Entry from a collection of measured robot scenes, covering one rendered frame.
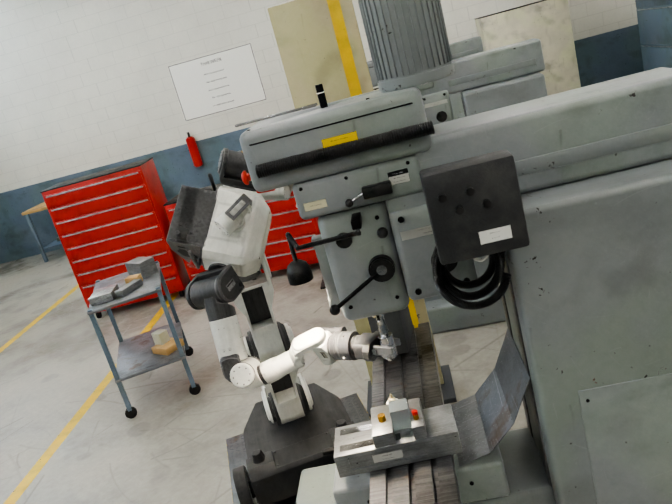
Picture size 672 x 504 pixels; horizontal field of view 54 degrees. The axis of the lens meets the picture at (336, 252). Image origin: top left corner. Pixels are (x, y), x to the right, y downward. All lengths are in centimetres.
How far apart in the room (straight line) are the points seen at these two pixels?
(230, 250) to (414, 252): 66
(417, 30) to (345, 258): 60
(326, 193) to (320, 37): 189
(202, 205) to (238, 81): 887
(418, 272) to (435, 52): 56
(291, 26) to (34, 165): 930
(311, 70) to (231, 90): 758
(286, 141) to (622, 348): 99
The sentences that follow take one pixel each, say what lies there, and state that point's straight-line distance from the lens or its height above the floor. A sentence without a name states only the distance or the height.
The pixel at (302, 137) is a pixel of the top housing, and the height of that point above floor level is 184.
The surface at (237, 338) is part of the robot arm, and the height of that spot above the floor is 126.
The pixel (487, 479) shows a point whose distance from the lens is 202.
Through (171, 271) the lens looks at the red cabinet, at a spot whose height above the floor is 32.
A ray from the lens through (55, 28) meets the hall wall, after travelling 1194.
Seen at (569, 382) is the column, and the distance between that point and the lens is 183.
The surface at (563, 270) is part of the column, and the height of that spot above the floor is 139.
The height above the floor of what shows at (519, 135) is 171.
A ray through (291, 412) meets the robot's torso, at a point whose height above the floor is 68.
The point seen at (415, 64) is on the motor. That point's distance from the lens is 168.
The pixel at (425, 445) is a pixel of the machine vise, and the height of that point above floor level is 96.
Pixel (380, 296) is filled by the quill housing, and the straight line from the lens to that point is 180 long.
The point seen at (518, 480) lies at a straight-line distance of 212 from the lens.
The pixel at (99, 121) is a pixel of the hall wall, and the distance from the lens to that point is 1179.
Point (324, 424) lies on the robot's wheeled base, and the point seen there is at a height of 57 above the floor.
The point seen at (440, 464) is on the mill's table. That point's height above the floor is 91.
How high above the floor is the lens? 203
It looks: 17 degrees down
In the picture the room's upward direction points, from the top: 15 degrees counter-clockwise
